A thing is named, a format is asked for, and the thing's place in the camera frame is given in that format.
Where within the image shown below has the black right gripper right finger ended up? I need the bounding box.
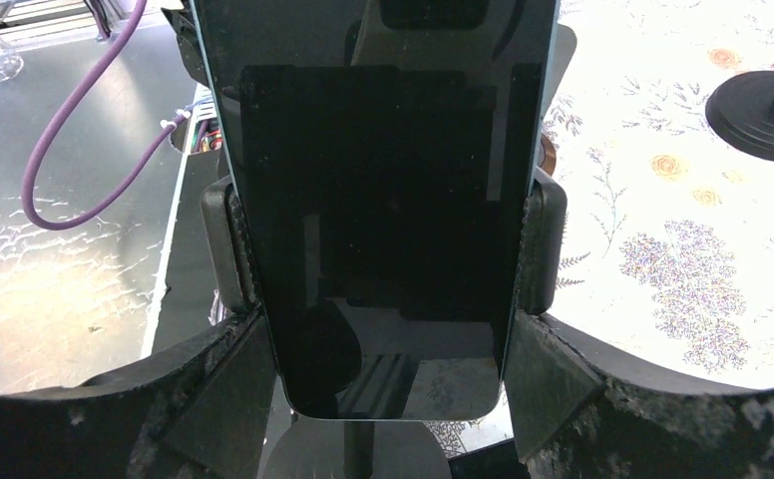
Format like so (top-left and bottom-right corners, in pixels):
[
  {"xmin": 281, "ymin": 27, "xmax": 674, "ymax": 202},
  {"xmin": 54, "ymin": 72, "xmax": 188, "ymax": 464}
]
[{"xmin": 505, "ymin": 311, "xmax": 774, "ymax": 478}]

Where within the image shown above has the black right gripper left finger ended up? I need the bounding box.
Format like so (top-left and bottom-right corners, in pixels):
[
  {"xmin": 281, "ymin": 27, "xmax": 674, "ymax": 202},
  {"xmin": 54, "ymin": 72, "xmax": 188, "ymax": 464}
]
[{"xmin": 0, "ymin": 311, "xmax": 276, "ymax": 478}]

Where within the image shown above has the black round-base phone stand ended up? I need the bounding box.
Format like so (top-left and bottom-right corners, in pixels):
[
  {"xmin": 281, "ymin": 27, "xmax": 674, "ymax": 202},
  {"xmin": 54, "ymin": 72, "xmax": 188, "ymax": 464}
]
[{"xmin": 162, "ymin": 0, "xmax": 580, "ymax": 479}]

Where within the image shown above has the blue-edged smartphone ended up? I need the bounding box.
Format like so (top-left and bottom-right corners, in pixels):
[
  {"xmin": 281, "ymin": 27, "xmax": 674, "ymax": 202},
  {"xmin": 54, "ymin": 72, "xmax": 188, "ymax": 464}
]
[{"xmin": 189, "ymin": 0, "xmax": 562, "ymax": 422}]

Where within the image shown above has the black phone stand with phone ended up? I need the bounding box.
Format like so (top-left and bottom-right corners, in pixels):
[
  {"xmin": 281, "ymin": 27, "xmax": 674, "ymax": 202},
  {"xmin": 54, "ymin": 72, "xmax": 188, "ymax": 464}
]
[{"xmin": 705, "ymin": 71, "xmax": 774, "ymax": 162}]

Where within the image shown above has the floral patterned mat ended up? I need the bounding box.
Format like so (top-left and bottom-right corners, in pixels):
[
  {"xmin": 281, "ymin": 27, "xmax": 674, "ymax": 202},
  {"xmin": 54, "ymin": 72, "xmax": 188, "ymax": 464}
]
[{"xmin": 426, "ymin": 0, "xmax": 774, "ymax": 457}]

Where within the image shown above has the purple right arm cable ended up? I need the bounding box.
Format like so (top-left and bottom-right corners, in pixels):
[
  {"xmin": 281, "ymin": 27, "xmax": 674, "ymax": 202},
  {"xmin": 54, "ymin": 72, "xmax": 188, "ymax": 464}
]
[{"xmin": 20, "ymin": 0, "xmax": 194, "ymax": 232}]

